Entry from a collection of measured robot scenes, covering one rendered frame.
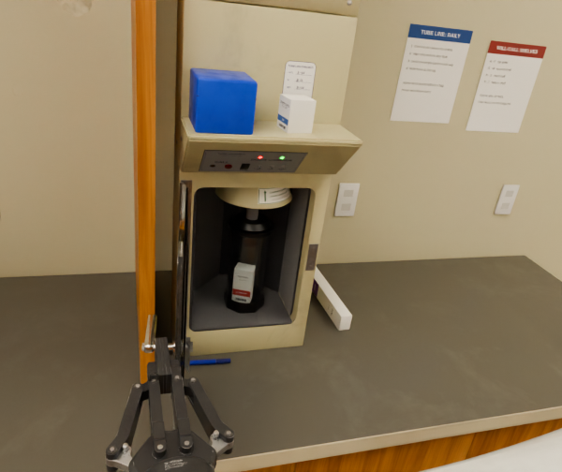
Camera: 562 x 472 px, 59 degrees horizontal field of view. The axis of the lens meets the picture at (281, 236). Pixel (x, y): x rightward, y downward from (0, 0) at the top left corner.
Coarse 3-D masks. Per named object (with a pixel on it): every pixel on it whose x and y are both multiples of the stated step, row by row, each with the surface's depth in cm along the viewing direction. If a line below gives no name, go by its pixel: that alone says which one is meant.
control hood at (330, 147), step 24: (192, 144) 84; (216, 144) 85; (240, 144) 86; (264, 144) 87; (288, 144) 88; (312, 144) 89; (336, 144) 90; (360, 144) 91; (192, 168) 92; (312, 168) 98; (336, 168) 100
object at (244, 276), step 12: (240, 240) 114; (252, 240) 114; (264, 240) 116; (240, 252) 116; (252, 252) 115; (264, 252) 117; (240, 264) 117; (252, 264) 117; (264, 264) 120; (228, 276) 122; (240, 276) 118; (252, 276) 118; (264, 276) 123; (228, 288) 123; (240, 288) 120; (252, 288) 120; (240, 300) 121; (252, 300) 122
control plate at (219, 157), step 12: (204, 156) 88; (216, 156) 89; (228, 156) 89; (240, 156) 90; (252, 156) 90; (264, 156) 91; (276, 156) 92; (288, 156) 92; (300, 156) 93; (204, 168) 93; (216, 168) 93; (252, 168) 95; (264, 168) 96; (276, 168) 96; (288, 168) 97
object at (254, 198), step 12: (216, 192) 110; (228, 192) 107; (240, 192) 106; (252, 192) 106; (264, 192) 106; (276, 192) 107; (288, 192) 112; (240, 204) 106; (252, 204) 106; (264, 204) 106; (276, 204) 108
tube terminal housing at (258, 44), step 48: (192, 0) 83; (192, 48) 86; (240, 48) 89; (288, 48) 91; (336, 48) 93; (336, 96) 98; (192, 192) 99; (192, 336) 115; (240, 336) 119; (288, 336) 123
